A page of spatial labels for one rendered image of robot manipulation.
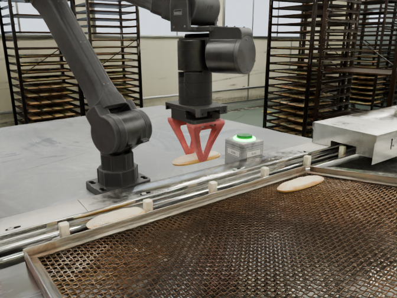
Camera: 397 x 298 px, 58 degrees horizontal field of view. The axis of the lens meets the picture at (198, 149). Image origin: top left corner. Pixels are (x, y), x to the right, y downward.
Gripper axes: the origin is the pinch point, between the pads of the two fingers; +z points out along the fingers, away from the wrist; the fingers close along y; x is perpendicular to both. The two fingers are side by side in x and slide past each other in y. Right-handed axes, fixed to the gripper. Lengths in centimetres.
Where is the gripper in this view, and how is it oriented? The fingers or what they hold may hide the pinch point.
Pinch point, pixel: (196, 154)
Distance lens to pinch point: 64.2
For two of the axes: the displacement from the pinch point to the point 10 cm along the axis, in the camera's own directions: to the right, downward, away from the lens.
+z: 0.1, 9.6, 2.8
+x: -8.2, 1.7, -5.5
